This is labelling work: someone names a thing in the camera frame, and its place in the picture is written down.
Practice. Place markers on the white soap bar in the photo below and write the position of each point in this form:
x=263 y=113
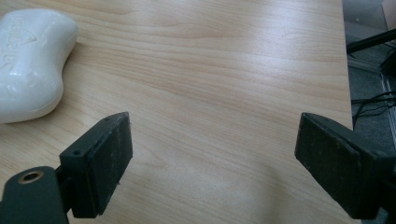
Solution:
x=29 y=63

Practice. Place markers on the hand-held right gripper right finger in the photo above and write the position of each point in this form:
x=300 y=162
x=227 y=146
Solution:
x=336 y=168

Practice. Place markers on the black metal stand bar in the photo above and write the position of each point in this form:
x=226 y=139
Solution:
x=370 y=42

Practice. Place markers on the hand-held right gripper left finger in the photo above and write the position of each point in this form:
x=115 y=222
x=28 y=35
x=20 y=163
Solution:
x=102 y=168

